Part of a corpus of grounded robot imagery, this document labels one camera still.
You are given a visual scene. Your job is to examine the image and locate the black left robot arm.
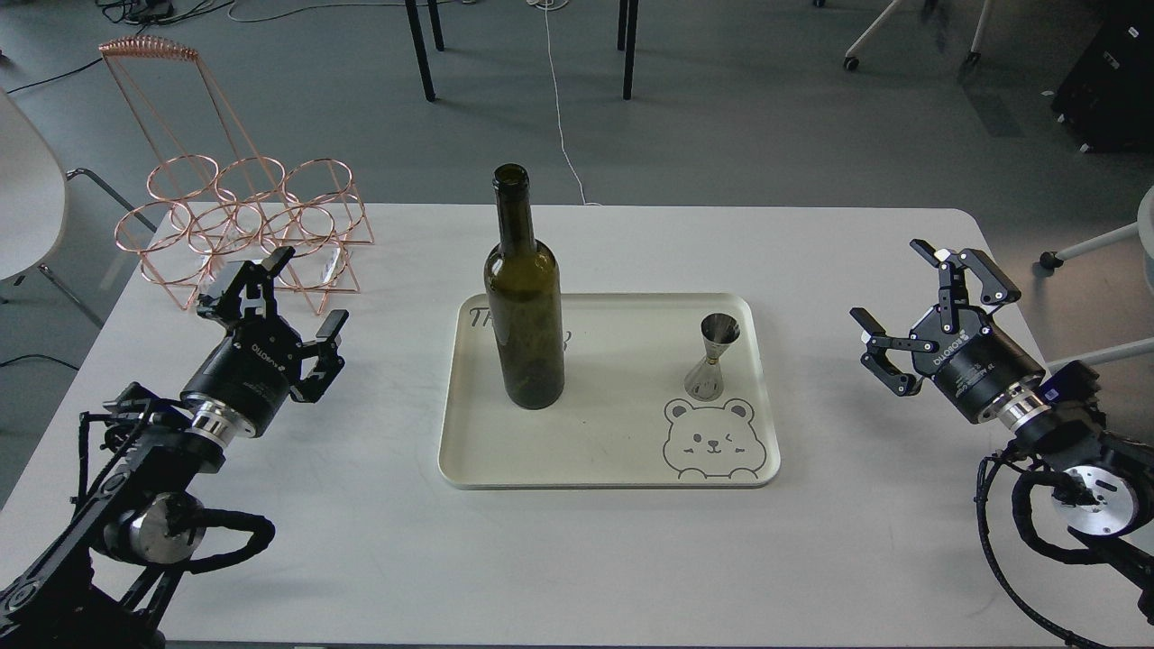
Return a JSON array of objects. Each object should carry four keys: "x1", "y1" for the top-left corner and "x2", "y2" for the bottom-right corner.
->
[{"x1": 3, "y1": 246, "x2": 349, "y2": 648}]

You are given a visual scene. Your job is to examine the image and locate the copper wire wine rack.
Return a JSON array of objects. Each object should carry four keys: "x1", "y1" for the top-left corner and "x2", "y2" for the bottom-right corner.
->
[{"x1": 99, "y1": 33, "x2": 376, "y2": 314}]

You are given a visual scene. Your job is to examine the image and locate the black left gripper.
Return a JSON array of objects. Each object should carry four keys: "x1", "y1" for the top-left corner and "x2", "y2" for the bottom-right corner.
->
[{"x1": 180, "y1": 246, "x2": 350, "y2": 438}]

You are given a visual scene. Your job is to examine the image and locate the black equipment case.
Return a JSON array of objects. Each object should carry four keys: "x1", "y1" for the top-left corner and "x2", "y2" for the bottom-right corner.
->
[{"x1": 1051, "y1": 1, "x2": 1153, "y2": 152}]

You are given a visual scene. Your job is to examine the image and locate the white chair left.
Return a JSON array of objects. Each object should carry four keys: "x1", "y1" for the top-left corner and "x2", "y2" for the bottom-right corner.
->
[{"x1": 1, "y1": 94, "x2": 157, "y2": 328}]

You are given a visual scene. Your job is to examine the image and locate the black table legs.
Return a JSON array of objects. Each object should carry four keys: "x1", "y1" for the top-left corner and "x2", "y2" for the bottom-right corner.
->
[{"x1": 404, "y1": 0, "x2": 639, "y2": 102}]

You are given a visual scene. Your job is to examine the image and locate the black floor cables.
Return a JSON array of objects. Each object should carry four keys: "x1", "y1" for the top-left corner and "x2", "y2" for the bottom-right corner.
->
[{"x1": 0, "y1": 0, "x2": 237, "y2": 96}]

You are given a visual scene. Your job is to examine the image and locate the steel double jigger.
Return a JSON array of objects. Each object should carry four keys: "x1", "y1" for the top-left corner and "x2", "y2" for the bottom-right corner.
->
[{"x1": 683, "y1": 313, "x2": 739, "y2": 402}]

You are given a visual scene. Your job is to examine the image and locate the white floor cable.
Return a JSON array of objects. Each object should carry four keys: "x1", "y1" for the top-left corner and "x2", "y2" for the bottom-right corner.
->
[{"x1": 527, "y1": 0, "x2": 604, "y2": 206}]

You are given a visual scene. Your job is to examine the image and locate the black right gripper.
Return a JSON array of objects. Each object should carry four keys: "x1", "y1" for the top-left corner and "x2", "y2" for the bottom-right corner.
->
[{"x1": 849, "y1": 239, "x2": 1044, "y2": 424}]

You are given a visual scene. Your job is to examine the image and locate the cream bear serving tray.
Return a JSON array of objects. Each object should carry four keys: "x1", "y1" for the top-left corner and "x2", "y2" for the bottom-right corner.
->
[{"x1": 439, "y1": 293, "x2": 782, "y2": 488}]

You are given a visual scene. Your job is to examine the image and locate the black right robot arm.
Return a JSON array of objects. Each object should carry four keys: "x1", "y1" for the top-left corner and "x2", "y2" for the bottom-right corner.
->
[{"x1": 850, "y1": 239, "x2": 1153, "y2": 648}]

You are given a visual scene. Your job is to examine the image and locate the dark green wine bottle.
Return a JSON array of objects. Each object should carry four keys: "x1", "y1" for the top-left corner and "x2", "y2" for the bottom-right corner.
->
[{"x1": 484, "y1": 163, "x2": 564, "y2": 410}]

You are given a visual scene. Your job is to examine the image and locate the white rolling chair legs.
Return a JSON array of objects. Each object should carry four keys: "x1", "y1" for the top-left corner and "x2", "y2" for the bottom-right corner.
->
[{"x1": 840, "y1": 1, "x2": 999, "y2": 74}]

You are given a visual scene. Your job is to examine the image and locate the white chair base right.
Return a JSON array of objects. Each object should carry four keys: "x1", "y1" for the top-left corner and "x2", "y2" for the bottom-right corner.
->
[{"x1": 1034, "y1": 191, "x2": 1151, "y2": 372}]

